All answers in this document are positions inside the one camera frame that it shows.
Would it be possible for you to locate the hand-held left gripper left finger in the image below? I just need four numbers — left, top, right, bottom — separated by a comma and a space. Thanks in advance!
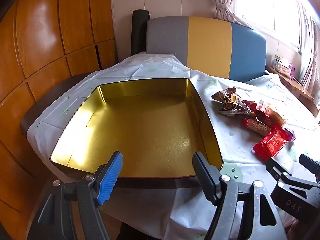
27, 151, 124, 240

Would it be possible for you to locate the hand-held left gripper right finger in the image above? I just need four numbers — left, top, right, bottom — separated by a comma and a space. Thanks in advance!
192, 151, 288, 240

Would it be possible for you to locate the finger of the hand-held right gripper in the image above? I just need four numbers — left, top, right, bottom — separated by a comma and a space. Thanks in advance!
299, 154, 320, 182
265, 157, 320, 203

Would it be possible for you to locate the red gold festive snack packet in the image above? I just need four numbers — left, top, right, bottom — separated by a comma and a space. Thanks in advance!
251, 126, 292, 161

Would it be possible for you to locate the gold maroon tin box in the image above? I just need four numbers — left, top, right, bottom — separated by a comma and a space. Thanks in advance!
49, 78, 224, 188

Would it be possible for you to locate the purple snack packet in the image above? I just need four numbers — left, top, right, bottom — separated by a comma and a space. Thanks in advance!
285, 128, 297, 142

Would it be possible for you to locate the red dotted snack packet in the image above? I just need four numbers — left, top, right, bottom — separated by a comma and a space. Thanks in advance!
241, 117, 273, 137

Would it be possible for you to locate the white green-print tablecloth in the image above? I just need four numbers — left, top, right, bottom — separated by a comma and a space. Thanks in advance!
26, 52, 320, 240

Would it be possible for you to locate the orange clear snack packet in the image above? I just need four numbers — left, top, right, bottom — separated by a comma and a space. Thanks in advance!
262, 102, 288, 128

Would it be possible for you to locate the shiny dark red snack packet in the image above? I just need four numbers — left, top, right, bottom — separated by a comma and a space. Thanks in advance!
242, 100, 265, 120

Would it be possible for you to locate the wooden side table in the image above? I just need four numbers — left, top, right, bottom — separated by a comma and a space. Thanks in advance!
266, 65, 320, 120

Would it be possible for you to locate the gold brown foil snack packet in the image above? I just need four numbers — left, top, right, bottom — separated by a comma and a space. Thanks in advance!
211, 87, 250, 117

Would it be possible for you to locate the woven tissue box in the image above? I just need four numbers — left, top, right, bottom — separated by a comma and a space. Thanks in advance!
272, 55, 292, 77

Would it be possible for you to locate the dark brown chair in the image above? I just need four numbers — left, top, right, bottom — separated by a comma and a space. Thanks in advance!
20, 74, 88, 134

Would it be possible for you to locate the sheer window curtain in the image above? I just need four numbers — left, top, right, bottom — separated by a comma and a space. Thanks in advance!
297, 0, 320, 93

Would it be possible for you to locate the grey yellow blue chair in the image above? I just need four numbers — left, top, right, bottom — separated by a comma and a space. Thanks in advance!
146, 16, 267, 83

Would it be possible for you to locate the black roll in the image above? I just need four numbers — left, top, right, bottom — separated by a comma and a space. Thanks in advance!
132, 9, 150, 55

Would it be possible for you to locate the wooden wardrobe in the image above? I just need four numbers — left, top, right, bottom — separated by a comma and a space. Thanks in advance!
0, 0, 118, 240

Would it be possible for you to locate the window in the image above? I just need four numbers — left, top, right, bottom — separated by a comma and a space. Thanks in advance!
235, 0, 320, 50

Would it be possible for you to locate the white floral curtain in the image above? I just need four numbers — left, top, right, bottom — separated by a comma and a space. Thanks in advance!
207, 0, 253, 29

